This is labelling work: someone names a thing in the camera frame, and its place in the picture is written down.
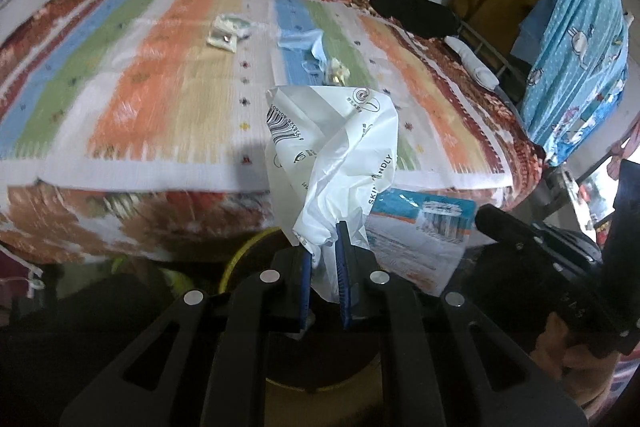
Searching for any green plastic bag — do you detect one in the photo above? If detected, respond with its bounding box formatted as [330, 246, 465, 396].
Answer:
[110, 257, 201, 303]

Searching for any person's right hand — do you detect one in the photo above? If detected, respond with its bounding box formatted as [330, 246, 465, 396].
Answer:
[532, 312, 626, 408]

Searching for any metal bed rail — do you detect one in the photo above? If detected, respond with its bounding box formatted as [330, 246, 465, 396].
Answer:
[457, 19, 531, 108]

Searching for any black cloth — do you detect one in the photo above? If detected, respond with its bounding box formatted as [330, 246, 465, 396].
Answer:
[370, 0, 461, 38]

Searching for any blue and white packet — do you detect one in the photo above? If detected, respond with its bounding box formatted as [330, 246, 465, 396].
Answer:
[365, 188, 477, 299]

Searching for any small green white packet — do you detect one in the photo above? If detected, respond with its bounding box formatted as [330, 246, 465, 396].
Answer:
[206, 13, 253, 52]

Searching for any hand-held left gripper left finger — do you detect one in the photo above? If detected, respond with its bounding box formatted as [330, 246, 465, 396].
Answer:
[60, 247, 315, 427]

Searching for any white rolled cloth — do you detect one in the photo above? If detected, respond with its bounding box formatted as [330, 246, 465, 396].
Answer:
[444, 36, 501, 90]

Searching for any clear plastic wrapper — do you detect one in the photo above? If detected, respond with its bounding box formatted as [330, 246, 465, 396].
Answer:
[277, 27, 333, 72]

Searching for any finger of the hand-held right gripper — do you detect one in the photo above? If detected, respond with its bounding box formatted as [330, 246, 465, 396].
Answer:
[474, 203, 546, 253]

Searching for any striped woven mat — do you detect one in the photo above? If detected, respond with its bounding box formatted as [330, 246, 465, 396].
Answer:
[0, 0, 516, 192]

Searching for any floral blanket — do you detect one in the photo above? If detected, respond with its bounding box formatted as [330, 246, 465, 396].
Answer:
[0, 0, 546, 265]

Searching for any gold foil wrapper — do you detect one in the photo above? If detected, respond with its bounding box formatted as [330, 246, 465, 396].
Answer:
[324, 59, 351, 86]

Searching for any white printed plastic bag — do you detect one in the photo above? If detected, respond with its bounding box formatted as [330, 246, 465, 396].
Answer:
[264, 84, 401, 303]

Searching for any black bin with gold rim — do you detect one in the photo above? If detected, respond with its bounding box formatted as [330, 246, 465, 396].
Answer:
[217, 227, 396, 427]

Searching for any blue printed cloth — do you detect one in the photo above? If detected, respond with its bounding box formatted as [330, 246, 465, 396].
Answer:
[517, 0, 631, 168]

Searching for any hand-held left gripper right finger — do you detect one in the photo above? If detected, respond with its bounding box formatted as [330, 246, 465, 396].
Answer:
[335, 219, 588, 427]

